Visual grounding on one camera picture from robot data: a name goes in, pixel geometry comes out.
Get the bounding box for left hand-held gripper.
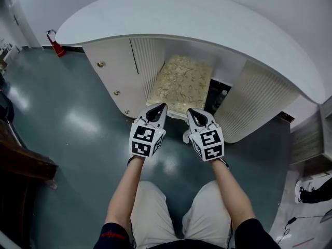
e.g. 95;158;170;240
129;103;168;158

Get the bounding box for clear plastic bottle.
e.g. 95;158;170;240
214;89;229;111

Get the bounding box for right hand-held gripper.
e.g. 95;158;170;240
187;108;225;162

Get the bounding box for cream upholstered stool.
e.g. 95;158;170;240
145;54;213;144

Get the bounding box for grey shelf unit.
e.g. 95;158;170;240
289;102;332;176

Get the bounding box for dark wooden staircase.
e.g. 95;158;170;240
0;118;59;249

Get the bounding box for black floor cable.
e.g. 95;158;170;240
276;209;332;243

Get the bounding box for person's left forearm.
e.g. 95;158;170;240
105;156;146;233

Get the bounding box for red fire extinguisher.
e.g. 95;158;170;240
46;29;66;58

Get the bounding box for person's beige shorts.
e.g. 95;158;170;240
129;179;233;248

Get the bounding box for person's right forearm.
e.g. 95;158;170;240
211;159;256;229

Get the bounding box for white oval table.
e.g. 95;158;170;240
56;0;326;144

